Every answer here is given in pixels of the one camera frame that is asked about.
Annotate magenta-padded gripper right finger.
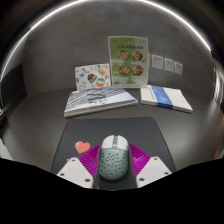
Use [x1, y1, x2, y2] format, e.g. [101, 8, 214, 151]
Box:
[128, 143, 173, 190]

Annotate large grey white book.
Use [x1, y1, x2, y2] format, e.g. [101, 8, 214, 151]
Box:
[63, 87, 140, 119]

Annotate green and white computer mouse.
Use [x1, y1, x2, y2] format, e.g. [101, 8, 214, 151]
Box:
[98, 134, 130, 182]

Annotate white sticker sheet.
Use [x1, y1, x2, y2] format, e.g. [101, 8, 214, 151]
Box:
[74, 63, 112, 92]

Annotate green menu sign stand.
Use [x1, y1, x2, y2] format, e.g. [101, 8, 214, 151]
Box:
[107, 35, 150, 90]

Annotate white book blue band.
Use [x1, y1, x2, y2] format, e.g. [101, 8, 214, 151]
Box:
[139, 84, 194, 114]

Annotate white wall switch plates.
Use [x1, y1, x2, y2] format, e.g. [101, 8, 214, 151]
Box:
[146, 53, 185, 77]

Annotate black mouse pad red heart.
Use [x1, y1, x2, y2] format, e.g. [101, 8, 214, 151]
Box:
[50, 116, 177, 176]

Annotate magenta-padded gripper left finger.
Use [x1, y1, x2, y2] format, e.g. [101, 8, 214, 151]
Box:
[56, 143, 102, 190]

